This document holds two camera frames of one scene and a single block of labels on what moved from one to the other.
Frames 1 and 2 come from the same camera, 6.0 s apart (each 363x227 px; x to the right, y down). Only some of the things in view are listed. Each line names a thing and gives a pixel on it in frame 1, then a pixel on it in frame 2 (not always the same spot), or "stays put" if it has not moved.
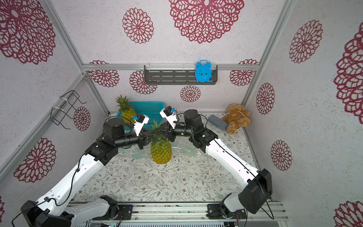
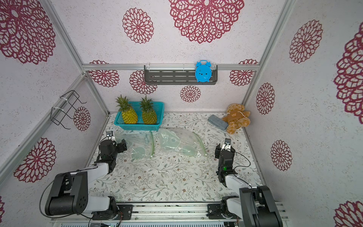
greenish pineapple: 161,148 to 149,114
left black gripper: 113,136 to 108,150
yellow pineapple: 128,112 stays put
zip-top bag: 183,144 stays put
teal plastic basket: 151,109 stays put
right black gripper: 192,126 to 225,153
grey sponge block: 218,122 stays put
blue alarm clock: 203,72 stays put
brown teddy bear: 237,117 stays put
